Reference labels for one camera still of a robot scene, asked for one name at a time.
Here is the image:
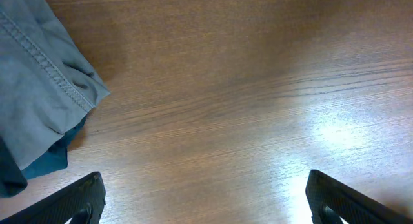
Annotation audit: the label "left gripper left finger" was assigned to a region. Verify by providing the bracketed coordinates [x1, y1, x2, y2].
[1, 172, 106, 224]

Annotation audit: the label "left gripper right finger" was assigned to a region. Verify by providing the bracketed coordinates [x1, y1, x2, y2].
[305, 170, 412, 224]

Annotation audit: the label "dark green t-shirt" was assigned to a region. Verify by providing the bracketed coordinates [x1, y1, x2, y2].
[0, 139, 28, 198]

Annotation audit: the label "grey folded pants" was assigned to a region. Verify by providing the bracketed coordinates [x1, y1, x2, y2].
[1, 0, 109, 169]

